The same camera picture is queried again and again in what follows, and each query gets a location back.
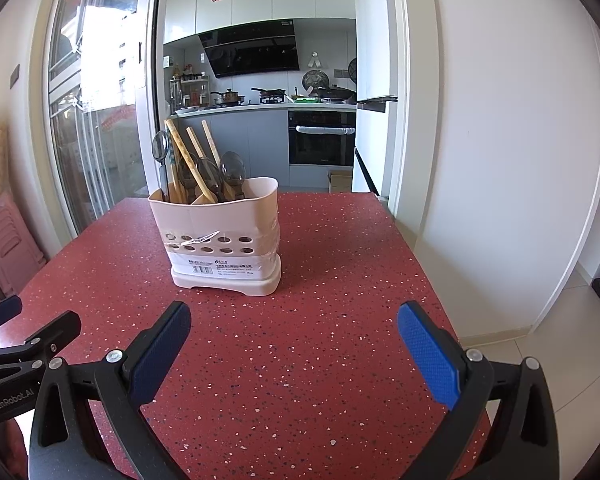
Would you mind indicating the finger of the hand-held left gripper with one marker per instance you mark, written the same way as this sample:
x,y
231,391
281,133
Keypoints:
x,y
55,332
0,312

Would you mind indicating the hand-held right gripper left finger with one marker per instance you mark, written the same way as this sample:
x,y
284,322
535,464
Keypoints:
x,y
160,355

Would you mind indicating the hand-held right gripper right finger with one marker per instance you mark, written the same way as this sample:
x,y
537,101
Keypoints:
x,y
430,355

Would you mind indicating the beige plastic utensil holder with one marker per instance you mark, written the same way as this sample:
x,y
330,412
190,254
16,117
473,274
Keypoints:
x,y
220,220

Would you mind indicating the speckled bamboo chopstick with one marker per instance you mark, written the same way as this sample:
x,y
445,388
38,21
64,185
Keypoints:
x,y
180,142

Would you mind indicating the cardboard box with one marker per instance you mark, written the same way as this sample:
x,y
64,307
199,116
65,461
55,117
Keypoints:
x,y
340,182

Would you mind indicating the sliding glass door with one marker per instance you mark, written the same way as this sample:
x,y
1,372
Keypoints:
x,y
105,135

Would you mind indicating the black built-in oven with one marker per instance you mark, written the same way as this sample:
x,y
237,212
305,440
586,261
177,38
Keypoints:
x,y
320,150

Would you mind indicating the grey lower kitchen cabinets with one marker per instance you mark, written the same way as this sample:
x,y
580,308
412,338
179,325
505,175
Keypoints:
x,y
265,135

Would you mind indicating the white spice rack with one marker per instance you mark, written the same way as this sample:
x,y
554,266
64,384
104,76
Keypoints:
x,y
187,90

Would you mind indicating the steel cooking pot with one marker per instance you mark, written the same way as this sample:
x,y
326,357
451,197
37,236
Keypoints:
x,y
228,97

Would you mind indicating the black wok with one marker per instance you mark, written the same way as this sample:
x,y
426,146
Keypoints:
x,y
339,93

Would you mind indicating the black frying pan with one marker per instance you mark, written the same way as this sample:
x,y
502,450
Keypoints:
x,y
270,95

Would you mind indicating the black range hood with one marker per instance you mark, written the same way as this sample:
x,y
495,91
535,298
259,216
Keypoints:
x,y
255,50

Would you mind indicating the white refrigerator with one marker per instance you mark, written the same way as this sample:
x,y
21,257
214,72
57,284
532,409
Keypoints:
x,y
375,35

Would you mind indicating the white upper kitchen cabinets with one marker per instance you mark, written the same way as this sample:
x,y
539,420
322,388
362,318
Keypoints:
x,y
260,0

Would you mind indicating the grey wall switch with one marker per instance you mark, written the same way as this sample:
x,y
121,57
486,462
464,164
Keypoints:
x,y
15,76

